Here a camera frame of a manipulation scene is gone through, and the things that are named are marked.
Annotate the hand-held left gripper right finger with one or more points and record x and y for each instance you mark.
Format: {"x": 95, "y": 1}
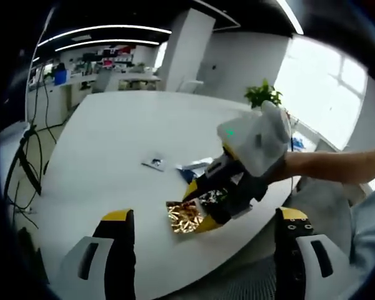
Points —
{"x": 292, "y": 256}

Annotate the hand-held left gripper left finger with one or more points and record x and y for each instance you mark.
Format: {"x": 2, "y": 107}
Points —
{"x": 115, "y": 253}

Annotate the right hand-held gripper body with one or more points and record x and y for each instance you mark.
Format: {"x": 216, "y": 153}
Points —
{"x": 237, "y": 137}

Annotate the gold foil skincare packet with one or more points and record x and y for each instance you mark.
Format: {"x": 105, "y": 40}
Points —
{"x": 181, "y": 222}

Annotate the small clear skincare sachet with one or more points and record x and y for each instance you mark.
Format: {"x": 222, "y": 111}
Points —
{"x": 156, "y": 164}

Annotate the blue storage bin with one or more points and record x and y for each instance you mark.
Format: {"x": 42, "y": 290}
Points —
{"x": 61, "y": 77}

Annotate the person's right hand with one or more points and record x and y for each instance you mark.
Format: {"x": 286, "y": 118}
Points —
{"x": 276, "y": 125}

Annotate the green potted plant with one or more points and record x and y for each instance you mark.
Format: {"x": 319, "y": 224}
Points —
{"x": 262, "y": 93}

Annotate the blue plastic item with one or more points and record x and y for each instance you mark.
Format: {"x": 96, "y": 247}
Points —
{"x": 299, "y": 142}

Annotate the white plastic chair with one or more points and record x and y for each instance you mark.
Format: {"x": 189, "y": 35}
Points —
{"x": 190, "y": 86}

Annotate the person's light shirt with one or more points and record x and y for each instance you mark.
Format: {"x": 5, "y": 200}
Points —
{"x": 372, "y": 234}

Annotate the large window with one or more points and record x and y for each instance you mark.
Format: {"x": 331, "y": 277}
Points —
{"x": 322, "y": 87}

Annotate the wooden shelf unit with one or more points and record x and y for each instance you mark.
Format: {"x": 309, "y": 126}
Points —
{"x": 139, "y": 83}

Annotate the black tripod stand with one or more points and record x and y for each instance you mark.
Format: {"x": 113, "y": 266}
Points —
{"x": 28, "y": 156}

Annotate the ceiling light strip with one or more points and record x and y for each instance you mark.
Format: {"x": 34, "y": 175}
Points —
{"x": 112, "y": 42}
{"x": 112, "y": 29}
{"x": 290, "y": 15}

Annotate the grey chair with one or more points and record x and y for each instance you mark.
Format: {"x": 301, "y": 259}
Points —
{"x": 101, "y": 82}

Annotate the shelves with goods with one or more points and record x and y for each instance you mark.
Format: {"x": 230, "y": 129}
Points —
{"x": 112, "y": 59}

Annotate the white cabinet row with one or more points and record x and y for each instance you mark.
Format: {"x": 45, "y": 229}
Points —
{"x": 56, "y": 103}

